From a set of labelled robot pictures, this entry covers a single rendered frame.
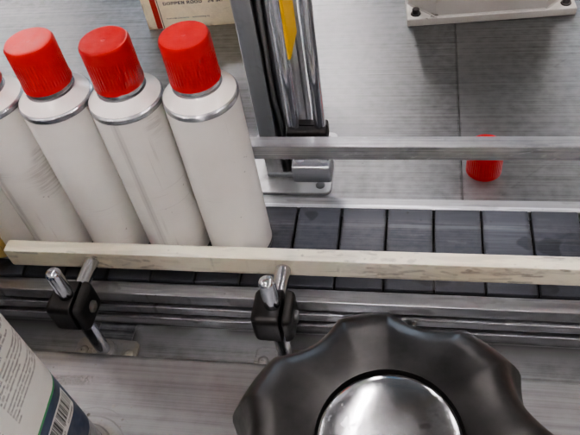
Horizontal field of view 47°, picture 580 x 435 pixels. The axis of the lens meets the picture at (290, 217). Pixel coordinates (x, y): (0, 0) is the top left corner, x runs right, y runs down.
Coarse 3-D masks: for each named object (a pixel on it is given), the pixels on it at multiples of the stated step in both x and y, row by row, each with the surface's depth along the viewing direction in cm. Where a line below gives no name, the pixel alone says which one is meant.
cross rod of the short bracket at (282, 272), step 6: (282, 264) 50; (276, 270) 50; (282, 270) 50; (288, 270) 50; (276, 276) 49; (282, 276) 49; (288, 276) 50; (276, 282) 49; (282, 282) 49; (288, 282) 50; (282, 288) 49
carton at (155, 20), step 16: (144, 0) 85; (160, 0) 85; (176, 0) 85; (192, 0) 85; (208, 0) 85; (224, 0) 84; (160, 16) 87; (176, 16) 87; (192, 16) 87; (208, 16) 86; (224, 16) 86
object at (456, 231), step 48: (288, 240) 55; (336, 240) 55; (384, 240) 54; (432, 240) 54; (480, 240) 53; (528, 240) 52; (576, 240) 52; (336, 288) 52; (384, 288) 51; (432, 288) 51; (480, 288) 50; (528, 288) 49; (576, 288) 49
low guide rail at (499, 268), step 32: (32, 256) 54; (64, 256) 53; (96, 256) 53; (128, 256) 52; (160, 256) 52; (192, 256) 51; (224, 256) 51; (256, 256) 50; (288, 256) 50; (320, 256) 49; (352, 256) 49; (384, 256) 49; (416, 256) 48; (448, 256) 48; (480, 256) 48; (512, 256) 47; (544, 256) 47
